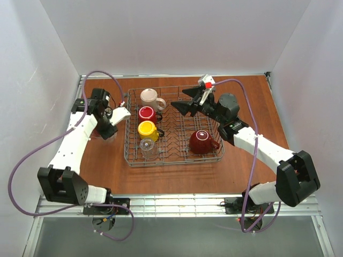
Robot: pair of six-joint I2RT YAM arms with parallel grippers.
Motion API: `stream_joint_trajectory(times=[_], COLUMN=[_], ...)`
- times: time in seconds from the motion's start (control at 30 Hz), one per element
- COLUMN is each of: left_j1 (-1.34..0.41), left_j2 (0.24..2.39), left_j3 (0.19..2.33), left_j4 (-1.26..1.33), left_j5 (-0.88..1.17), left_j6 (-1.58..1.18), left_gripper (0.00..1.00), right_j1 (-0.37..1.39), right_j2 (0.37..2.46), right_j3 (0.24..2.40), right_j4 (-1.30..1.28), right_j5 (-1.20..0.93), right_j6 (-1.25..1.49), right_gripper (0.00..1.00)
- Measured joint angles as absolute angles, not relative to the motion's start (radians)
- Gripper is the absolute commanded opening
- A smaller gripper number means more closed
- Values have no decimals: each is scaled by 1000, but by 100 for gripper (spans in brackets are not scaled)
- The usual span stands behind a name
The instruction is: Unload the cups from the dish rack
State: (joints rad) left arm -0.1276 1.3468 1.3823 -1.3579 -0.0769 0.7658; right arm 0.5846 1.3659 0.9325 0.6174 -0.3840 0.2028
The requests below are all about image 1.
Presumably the purple cable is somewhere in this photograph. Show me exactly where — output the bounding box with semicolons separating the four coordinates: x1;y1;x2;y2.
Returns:
211;79;282;234
8;70;136;240

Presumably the grey wire dish rack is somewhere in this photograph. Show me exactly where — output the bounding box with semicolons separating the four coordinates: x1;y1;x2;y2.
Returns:
124;86;225;167

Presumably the pale pink mug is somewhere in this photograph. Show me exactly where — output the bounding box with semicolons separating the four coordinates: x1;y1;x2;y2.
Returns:
140;88;167;112

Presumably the dark red round mug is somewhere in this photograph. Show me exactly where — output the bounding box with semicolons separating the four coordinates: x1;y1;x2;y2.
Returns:
189;130;220;155

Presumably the tall cream decorated mug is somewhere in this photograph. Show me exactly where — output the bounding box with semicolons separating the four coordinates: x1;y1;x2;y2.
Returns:
105;107;113;116

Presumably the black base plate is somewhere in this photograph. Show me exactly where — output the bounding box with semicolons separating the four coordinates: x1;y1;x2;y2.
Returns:
82;198;131;216
220;196;269;214

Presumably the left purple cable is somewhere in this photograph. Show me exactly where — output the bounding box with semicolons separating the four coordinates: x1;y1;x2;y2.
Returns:
8;70;136;240

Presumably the pink patterned mug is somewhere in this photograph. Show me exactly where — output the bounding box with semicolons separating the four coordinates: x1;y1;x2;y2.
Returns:
91;130;117;144

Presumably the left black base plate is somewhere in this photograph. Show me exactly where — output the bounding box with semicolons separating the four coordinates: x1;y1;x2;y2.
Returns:
82;198;131;216

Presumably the yellow mug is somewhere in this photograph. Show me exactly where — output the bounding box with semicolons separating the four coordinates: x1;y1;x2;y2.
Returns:
138;120;165;142

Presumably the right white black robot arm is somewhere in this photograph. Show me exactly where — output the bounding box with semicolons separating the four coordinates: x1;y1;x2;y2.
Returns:
171;86;320;207

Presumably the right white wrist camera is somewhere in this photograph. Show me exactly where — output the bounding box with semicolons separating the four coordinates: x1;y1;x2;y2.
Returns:
198;74;215;105

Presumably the clear glass cup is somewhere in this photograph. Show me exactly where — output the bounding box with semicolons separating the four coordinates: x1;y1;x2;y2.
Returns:
139;138;159;160

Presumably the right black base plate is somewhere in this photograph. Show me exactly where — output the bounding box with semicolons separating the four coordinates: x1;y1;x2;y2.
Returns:
220;196;269;214

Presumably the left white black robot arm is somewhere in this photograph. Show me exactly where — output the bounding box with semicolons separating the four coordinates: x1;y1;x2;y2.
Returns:
38;88;130;205

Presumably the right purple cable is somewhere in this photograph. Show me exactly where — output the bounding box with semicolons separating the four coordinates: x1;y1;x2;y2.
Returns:
211;79;282;234

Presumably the aluminium frame rail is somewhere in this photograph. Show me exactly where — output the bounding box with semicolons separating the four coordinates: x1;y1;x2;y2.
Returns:
36;194;322;218

